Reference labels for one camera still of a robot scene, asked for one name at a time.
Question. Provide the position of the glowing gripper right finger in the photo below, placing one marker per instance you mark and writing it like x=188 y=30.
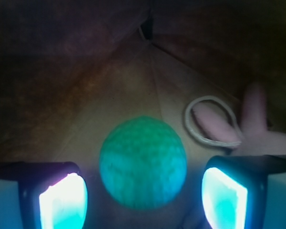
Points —
x=245 y=192

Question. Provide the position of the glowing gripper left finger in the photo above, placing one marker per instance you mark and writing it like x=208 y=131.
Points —
x=46 y=195

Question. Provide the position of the green textured ball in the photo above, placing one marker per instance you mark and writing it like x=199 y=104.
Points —
x=143 y=163

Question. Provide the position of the pink plush bunny toy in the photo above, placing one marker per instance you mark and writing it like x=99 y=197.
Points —
x=250 y=137

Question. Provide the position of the brown paper bag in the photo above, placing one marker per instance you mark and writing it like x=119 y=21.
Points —
x=71 y=70

